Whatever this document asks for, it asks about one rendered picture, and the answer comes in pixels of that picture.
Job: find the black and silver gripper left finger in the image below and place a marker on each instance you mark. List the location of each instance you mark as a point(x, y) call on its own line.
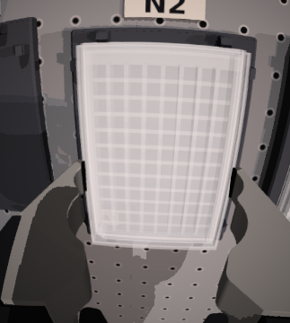
point(44, 275)

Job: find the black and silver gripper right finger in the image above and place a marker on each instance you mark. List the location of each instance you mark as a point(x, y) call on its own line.
point(255, 284)

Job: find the translucent white plate lid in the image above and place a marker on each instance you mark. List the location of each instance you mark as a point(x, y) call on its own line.
point(160, 130)

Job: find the grey perforated base plate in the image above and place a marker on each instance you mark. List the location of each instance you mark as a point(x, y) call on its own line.
point(132, 285)

